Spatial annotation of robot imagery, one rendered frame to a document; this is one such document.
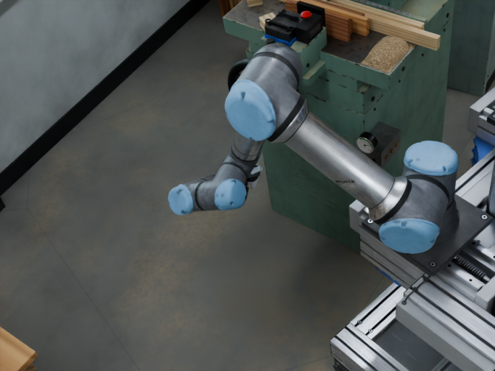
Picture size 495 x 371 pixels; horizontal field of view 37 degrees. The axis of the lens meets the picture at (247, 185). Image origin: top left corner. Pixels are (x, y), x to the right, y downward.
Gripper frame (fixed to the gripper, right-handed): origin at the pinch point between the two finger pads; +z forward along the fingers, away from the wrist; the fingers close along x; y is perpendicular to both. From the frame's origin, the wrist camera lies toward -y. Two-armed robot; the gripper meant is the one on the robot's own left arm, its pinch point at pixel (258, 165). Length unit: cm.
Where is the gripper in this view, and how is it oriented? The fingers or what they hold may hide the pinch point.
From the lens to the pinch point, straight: 211.6
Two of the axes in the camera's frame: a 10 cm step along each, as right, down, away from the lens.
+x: 7.9, 3.8, -4.9
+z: 5.9, -2.2, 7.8
